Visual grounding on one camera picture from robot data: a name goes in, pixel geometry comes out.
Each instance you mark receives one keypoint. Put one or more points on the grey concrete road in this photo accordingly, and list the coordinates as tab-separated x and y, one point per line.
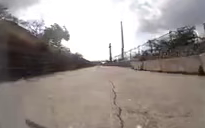
90	96

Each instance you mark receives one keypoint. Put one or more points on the pale concrete barrier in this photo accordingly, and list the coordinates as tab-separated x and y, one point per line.
176	64

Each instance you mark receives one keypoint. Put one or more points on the brown overgrown bank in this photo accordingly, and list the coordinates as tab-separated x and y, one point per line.
23	56

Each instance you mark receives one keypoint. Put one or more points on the tall slim pole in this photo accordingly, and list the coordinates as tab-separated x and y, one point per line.
122	40

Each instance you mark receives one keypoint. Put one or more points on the thin bare tree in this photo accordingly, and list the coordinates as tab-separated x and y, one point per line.
35	27

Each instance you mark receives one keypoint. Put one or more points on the short dark pole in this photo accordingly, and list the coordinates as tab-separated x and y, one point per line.
110	51

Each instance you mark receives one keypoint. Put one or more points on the dark trees behind fence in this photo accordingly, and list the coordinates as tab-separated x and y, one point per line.
181	37

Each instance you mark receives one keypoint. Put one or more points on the round dark tree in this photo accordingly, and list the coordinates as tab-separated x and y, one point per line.
55	33

